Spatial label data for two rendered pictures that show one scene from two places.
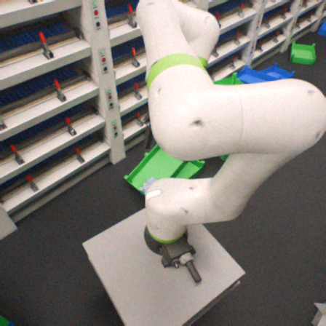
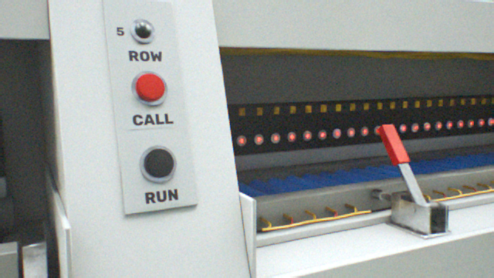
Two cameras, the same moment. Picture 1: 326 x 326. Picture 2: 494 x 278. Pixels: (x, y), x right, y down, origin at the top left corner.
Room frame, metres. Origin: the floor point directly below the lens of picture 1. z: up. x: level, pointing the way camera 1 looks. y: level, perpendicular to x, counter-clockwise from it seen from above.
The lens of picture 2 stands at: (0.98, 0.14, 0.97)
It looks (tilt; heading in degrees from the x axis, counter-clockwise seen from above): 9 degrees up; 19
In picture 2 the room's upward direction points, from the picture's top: 8 degrees counter-clockwise
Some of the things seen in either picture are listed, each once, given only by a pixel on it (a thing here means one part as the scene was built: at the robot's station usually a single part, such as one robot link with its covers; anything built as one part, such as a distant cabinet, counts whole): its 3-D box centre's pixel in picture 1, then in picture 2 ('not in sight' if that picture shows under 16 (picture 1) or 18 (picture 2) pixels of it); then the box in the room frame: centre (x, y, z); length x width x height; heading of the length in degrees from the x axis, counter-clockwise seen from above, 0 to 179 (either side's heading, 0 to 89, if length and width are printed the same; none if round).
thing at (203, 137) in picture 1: (187, 110); not in sight; (0.39, -0.04, 0.95); 0.18 x 0.13 x 0.12; 8
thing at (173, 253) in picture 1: (174, 244); not in sight; (0.43, -0.03, 0.40); 0.26 x 0.15 x 0.06; 26
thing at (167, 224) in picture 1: (172, 209); not in sight; (0.48, -0.03, 0.53); 0.16 x 0.13 x 0.19; 98
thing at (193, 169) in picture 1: (174, 162); not in sight; (1.14, -0.06, 0.04); 0.30 x 0.20 x 0.08; 46
